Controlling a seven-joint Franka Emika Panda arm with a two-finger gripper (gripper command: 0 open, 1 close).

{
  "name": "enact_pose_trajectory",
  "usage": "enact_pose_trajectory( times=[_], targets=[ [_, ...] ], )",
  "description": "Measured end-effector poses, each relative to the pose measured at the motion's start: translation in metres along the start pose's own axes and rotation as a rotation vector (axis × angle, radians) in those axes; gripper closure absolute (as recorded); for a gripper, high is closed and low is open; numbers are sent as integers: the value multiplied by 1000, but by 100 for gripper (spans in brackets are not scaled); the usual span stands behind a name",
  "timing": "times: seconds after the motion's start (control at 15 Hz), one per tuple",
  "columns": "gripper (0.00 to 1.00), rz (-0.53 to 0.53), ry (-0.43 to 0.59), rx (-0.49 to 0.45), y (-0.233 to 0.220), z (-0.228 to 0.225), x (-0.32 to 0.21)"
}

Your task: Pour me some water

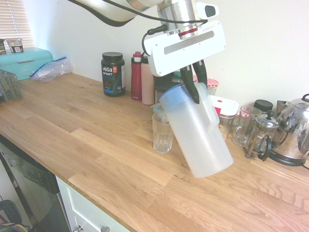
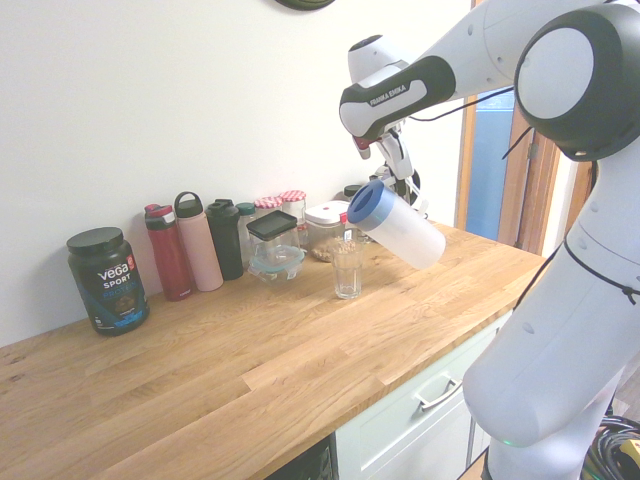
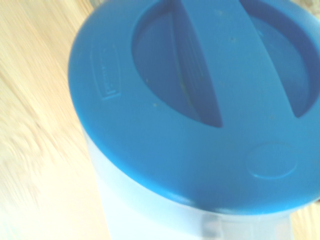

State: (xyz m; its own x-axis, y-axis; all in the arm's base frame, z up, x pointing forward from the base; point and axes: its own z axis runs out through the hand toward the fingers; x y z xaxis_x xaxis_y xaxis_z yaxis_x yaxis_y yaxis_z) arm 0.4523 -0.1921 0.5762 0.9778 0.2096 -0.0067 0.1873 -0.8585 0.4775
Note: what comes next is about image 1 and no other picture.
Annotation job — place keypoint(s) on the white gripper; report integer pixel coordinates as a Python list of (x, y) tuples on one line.
[(183, 58)]

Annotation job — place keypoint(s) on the translucent pitcher with blue lid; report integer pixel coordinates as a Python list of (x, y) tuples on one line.
[(200, 142)]

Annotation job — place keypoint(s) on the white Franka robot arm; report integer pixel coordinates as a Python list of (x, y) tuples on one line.
[(116, 12)]

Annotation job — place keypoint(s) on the pink water bottle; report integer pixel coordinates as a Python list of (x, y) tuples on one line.
[(147, 84)]

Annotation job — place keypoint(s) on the red water bottle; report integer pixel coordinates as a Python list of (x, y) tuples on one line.
[(136, 79)]

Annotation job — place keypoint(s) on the jar with red checkered lid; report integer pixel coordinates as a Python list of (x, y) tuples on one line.
[(213, 84)]

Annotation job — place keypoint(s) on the clear jar with green lid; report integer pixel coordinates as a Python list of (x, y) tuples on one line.
[(177, 77)]

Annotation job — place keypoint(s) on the clear container with black lid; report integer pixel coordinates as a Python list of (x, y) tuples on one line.
[(164, 88)]

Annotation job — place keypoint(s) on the white container with red valve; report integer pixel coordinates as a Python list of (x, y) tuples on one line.
[(225, 105)]

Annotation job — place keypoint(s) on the glass container with teal clips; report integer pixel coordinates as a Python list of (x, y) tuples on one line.
[(155, 108)]

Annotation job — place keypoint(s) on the clear container of nuts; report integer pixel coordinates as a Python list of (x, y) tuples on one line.
[(227, 125)]

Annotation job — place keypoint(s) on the clear drinking glass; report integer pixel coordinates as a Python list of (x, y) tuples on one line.
[(161, 137)]

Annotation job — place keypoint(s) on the clear glass mug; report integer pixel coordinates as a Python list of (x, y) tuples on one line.
[(246, 125)]

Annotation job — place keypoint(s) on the jar with black lid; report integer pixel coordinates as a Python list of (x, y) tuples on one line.
[(263, 105)]

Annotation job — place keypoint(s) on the black Vega protein tub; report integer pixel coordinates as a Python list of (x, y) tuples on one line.
[(113, 75)]

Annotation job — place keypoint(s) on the glass French press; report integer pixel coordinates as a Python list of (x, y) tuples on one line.
[(262, 135)]

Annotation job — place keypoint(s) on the steel electric kettle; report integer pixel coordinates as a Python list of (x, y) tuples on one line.
[(293, 133)]

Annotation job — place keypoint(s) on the clear zip bag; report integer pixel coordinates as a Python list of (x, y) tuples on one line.
[(51, 71)]

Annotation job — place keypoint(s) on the teal bread box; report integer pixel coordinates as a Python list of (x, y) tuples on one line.
[(26, 60)]

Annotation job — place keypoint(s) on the pale cabinet drawer front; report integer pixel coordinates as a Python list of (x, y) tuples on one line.
[(84, 212)]

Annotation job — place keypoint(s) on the yoghurt cup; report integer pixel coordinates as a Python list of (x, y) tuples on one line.
[(15, 46)]

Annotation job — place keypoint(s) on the white window blind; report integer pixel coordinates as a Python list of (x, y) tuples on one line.
[(14, 21)]

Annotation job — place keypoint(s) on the black dishwasher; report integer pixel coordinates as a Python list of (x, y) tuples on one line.
[(29, 183)]

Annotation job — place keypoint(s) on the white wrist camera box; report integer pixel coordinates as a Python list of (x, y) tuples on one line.
[(208, 10)]

